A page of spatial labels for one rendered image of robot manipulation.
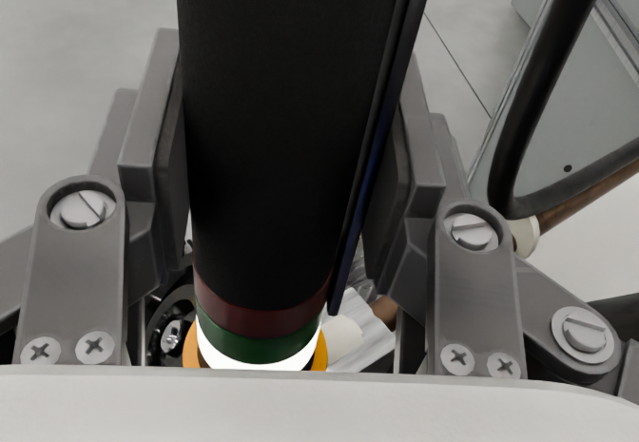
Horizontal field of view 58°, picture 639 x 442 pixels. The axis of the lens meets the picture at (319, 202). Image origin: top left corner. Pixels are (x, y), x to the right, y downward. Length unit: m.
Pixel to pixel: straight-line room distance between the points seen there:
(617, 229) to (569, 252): 0.04
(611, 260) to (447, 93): 2.27
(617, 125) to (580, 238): 0.77
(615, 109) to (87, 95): 1.95
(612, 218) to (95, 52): 2.47
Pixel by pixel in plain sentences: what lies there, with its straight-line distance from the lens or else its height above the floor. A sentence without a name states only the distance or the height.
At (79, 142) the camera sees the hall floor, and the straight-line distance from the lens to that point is 2.35.
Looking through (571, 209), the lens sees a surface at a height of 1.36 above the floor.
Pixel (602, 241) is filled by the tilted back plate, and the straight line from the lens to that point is 0.55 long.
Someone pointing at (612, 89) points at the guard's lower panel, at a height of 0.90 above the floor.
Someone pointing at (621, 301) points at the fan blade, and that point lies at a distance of 0.32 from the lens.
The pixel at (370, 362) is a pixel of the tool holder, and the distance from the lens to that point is 0.21.
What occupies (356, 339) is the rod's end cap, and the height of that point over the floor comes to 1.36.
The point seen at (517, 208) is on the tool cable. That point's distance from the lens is 0.24.
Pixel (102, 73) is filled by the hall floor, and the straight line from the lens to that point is 2.66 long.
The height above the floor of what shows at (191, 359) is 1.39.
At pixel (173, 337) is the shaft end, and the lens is 0.37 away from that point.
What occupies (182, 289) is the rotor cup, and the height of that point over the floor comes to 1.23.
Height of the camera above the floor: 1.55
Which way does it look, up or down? 47 degrees down
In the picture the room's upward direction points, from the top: 10 degrees clockwise
